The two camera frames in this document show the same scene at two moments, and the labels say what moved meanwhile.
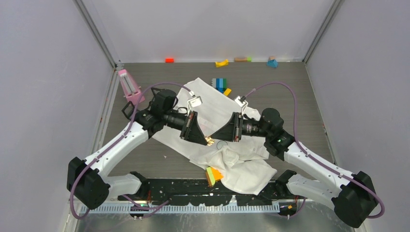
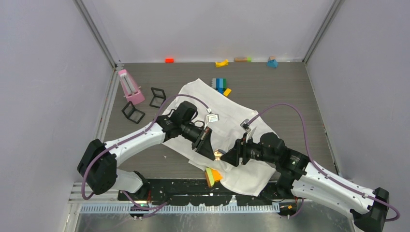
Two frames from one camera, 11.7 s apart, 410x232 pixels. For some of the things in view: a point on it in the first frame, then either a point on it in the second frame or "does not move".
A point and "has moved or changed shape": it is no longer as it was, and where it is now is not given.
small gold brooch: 209,140 has moved or changed shape
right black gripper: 230,132 to 232,156
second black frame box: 125,107 does not move
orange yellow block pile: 212,175 does not move
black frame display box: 158,94 does not move
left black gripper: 191,131 to 202,144
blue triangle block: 272,63 does not move
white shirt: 245,164 does not move
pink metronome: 130,90 does not move
